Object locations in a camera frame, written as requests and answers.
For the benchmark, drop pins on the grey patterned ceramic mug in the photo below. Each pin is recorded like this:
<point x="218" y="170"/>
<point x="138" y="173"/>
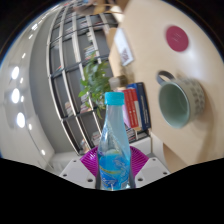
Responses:
<point x="193" y="96"/>

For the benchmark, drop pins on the grey bookshelf unit with books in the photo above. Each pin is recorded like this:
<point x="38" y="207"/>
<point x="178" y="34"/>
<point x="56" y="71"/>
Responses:
<point x="66" y="86"/>

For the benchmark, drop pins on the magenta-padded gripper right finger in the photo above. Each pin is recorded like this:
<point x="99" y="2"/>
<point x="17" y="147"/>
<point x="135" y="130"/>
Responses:
<point x="151" y="171"/>

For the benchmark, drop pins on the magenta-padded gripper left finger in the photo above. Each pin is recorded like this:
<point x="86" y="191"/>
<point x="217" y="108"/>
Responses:
<point x="78" y="173"/>

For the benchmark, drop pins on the red book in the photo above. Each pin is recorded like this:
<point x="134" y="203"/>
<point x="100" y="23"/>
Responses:
<point x="133" y="106"/>

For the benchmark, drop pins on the flat round red coaster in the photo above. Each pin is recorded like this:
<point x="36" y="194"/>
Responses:
<point x="177" y="38"/>

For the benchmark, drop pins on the clear bottle with turquoise cap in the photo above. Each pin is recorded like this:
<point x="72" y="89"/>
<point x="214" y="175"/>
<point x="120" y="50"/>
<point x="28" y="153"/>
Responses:
<point x="114" y="160"/>

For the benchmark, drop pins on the round ceiling lights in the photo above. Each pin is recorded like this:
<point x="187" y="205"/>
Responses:
<point x="15" y="95"/>

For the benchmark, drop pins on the pink book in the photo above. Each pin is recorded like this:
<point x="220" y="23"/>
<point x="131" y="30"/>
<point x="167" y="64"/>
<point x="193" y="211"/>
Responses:
<point x="126" y="116"/>

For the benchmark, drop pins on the green potted plant, white pot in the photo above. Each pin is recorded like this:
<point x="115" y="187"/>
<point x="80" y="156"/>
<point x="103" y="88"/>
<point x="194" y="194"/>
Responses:
<point x="95" y="83"/>

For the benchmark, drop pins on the light wooden chair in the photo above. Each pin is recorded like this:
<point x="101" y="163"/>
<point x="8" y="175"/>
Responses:
<point x="113" y="56"/>

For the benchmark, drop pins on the open magazine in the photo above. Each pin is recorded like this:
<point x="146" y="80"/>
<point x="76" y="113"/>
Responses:
<point x="124" y="48"/>

